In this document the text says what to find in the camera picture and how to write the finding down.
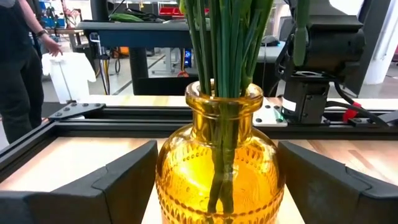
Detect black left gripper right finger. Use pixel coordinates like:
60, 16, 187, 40
277, 141, 398, 224

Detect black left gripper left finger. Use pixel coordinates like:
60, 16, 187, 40
0, 139, 159, 224

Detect amber glass vase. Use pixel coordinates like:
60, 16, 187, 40
154, 80, 285, 224

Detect silver corner plate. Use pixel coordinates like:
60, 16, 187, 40
252, 104, 289, 128

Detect walking person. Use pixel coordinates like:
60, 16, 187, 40
0, 0, 63, 144

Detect person's hand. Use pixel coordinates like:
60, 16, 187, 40
43, 35, 63, 58

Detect red storage bins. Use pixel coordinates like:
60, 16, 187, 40
158, 6, 185, 16

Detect black aluminium table frame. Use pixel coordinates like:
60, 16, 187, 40
0, 102, 398, 184

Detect black cable with red tie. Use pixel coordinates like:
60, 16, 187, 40
325, 80, 389, 127

